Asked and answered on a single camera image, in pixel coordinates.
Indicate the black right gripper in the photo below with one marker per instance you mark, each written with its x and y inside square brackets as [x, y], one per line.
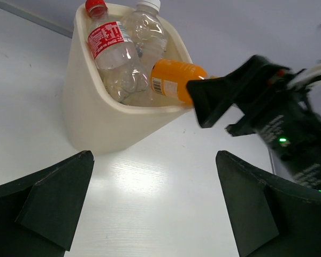
[274, 107]

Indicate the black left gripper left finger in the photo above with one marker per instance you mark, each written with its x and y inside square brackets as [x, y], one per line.
[39, 213]

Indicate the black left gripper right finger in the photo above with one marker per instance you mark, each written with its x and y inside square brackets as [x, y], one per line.
[269, 216]

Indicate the orange juice bottle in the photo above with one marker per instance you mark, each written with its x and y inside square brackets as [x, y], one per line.
[169, 78]

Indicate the red cap clear bottle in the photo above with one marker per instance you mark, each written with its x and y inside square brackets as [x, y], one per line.
[116, 58]

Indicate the large clear square bottle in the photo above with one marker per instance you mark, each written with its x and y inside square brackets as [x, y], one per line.
[150, 40]

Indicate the cream plastic bin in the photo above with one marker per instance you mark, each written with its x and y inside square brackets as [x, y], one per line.
[93, 120]

